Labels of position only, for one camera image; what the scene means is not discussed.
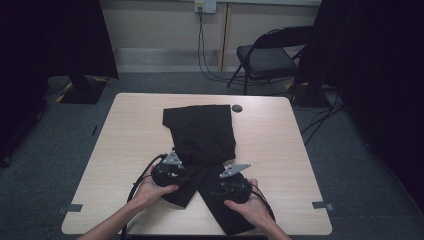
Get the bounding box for black folding chair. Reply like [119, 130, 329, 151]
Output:
[227, 25, 314, 96]

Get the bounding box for wooden wall strip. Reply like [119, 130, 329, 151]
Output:
[218, 2, 233, 72]

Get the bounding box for black pants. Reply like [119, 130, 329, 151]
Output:
[162, 104, 258, 237]

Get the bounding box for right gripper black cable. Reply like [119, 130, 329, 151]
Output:
[249, 188, 276, 222]

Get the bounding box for black stand base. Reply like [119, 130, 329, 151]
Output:
[287, 81, 332, 109]

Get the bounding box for black base with yellow tape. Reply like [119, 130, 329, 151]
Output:
[54, 75, 110, 105]

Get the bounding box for person's right hand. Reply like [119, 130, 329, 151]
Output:
[223, 179, 273, 228]

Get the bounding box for grey tape strip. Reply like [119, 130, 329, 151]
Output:
[312, 201, 335, 212]
[56, 203, 84, 215]

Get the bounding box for black floor cables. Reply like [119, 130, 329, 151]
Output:
[299, 86, 348, 147]

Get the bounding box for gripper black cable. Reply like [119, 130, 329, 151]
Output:
[120, 153, 168, 240]
[249, 188, 276, 222]

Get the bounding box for person's left hand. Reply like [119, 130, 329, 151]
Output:
[132, 165, 180, 210]

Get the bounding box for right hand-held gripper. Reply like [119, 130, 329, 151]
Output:
[213, 163, 253, 204]

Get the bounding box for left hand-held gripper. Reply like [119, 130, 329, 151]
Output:
[151, 150, 188, 188]

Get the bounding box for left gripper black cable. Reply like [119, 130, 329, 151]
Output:
[120, 153, 168, 240]

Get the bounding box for black socket cable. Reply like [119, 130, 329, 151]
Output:
[197, 8, 248, 85]

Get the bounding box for dark curtain with stand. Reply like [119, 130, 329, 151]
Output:
[296, 0, 424, 212]

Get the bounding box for white wall socket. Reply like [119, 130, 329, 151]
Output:
[194, 0, 218, 14]

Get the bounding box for large dark curtain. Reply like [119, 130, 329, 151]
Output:
[0, 0, 119, 168]

